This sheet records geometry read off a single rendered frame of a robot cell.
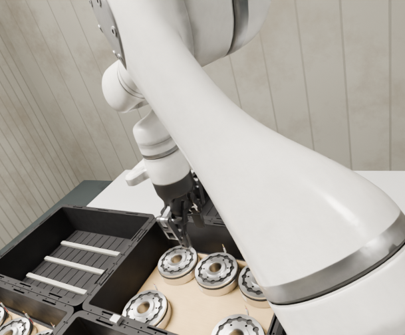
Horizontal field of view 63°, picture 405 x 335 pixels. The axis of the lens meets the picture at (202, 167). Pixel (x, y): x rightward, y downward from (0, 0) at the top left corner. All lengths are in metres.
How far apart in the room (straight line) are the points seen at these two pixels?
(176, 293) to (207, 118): 0.68
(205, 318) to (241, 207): 0.60
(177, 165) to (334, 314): 0.43
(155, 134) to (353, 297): 0.43
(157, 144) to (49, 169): 2.96
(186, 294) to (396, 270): 0.67
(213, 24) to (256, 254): 0.14
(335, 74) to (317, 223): 1.94
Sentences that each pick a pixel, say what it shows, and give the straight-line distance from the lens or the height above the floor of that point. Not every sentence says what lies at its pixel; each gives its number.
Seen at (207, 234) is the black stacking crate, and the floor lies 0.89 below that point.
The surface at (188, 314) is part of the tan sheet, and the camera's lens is 0.78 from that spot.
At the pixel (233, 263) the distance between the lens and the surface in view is 0.79.
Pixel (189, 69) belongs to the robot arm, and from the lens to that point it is 0.18.
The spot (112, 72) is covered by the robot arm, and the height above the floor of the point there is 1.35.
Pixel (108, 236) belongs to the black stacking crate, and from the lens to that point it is 1.11.
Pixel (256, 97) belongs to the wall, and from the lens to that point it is 2.24.
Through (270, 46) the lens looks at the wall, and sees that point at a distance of 2.11.
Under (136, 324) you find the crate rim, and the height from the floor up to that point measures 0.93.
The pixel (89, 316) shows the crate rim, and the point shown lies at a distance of 0.75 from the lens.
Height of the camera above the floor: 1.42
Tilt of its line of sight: 28 degrees down
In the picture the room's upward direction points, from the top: 18 degrees counter-clockwise
